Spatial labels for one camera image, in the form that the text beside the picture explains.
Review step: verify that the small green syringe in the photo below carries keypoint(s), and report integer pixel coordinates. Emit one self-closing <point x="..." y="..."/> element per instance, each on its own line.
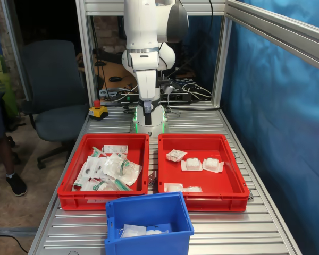
<point x="97" y="152"/>

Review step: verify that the wooden desk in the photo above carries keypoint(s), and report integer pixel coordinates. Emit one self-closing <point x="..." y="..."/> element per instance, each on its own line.
<point x="117" y="69"/>

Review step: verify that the white printed flat packet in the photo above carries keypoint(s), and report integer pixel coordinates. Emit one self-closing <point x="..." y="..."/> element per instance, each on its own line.
<point x="115" y="148"/>

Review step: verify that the packed green syringe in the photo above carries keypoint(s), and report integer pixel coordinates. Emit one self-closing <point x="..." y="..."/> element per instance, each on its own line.
<point x="122" y="184"/>

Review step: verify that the small packet green label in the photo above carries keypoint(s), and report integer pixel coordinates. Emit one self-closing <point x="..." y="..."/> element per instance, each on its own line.
<point x="79" y="182"/>

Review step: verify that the aluminium cell frame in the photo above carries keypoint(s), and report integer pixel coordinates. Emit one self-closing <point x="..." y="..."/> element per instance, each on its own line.
<point x="109" y="6"/>

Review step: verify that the dark blue office chair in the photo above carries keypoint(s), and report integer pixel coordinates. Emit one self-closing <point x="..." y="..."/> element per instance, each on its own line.
<point x="50" y="79"/>

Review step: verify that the white tape roll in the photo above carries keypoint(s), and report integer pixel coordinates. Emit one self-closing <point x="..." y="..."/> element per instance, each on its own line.
<point x="101" y="91"/>

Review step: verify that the large domed blister pack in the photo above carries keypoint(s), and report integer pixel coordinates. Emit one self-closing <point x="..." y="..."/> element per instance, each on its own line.
<point x="125" y="167"/>

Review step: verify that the printed bandage packet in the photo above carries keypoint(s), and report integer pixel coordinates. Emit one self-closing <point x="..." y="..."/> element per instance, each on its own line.
<point x="175" y="155"/>

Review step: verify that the red crate with bandages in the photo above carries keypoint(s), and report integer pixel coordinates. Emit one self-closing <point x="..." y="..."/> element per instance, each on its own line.
<point x="218" y="183"/>

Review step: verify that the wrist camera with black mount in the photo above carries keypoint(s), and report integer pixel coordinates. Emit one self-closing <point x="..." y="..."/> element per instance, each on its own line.
<point x="167" y="85"/>

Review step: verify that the yellow emergency stop button box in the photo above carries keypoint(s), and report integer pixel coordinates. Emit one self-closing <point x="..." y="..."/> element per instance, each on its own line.
<point x="98" y="112"/>

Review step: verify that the clear white bandage roll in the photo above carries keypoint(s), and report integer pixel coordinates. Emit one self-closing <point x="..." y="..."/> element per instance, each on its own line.
<point x="133" y="231"/>
<point x="192" y="189"/>
<point x="155" y="232"/>
<point x="172" y="188"/>
<point x="212" y="164"/>
<point x="192" y="164"/>

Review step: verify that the white flat needle blister pack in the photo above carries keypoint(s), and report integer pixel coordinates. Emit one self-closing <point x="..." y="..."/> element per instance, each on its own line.
<point x="91" y="166"/>

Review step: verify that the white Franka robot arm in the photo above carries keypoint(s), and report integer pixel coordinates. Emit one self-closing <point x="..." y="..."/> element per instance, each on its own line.
<point x="141" y="26"/>

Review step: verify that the perforated metal bracket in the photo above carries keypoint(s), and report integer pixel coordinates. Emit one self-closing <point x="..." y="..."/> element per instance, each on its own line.
<point x="152" y="180"/>

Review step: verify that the blue storage bin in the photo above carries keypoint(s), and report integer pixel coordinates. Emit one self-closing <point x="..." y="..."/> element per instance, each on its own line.
<point x="149" y="210"/>

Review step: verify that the red crate with syringe packs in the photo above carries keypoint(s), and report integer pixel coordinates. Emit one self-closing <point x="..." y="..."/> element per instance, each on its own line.
<point x="69" y="202"/>

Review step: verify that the black computer mouse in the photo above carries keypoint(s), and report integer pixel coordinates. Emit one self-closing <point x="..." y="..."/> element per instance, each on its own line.
<point x="115" y="78"/>

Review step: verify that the blue fabric backdrop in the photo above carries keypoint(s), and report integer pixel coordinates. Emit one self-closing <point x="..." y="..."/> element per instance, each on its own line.
<point x="281" y="132"/>

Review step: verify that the green printed banner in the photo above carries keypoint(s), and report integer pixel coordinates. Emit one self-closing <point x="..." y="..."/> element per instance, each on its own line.
<point x="2" y="79"/>

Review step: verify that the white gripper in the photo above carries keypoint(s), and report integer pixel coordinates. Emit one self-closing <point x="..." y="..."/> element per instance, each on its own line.
<point x="146" y="85"/>

